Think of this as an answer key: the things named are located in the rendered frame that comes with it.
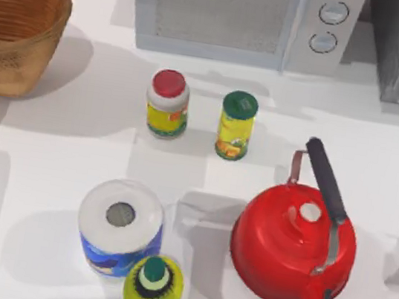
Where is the green-lidded yellow can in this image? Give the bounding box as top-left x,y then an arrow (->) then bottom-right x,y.
213,88 -> 261,164

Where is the red-lidded yellow label jar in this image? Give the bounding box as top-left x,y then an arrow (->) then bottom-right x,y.
139,66 -> 196,143

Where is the white paper towel roll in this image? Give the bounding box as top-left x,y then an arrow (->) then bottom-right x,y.
69,173 -> 172,286

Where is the microwave oven door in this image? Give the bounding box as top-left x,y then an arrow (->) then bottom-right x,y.
123,0 -> 302,73

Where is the pale microwave oven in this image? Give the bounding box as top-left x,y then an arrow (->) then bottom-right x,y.
121,0 -> 368,83

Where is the yellow bottle with green cap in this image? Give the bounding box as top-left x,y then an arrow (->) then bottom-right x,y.
121,250 -> 188,299

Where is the round microwave knob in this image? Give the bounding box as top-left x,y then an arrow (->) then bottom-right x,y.
306,28 -> 340,57
317,0 -> 352,28

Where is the brown woven basket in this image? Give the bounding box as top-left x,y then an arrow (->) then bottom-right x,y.
0,0 -> 74,106

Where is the red kettle with black handle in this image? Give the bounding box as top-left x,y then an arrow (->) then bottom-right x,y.
221,126 -> 373,299

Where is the microwave door handle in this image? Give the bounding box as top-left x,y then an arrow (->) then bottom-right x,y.
279,0 -> 307,75

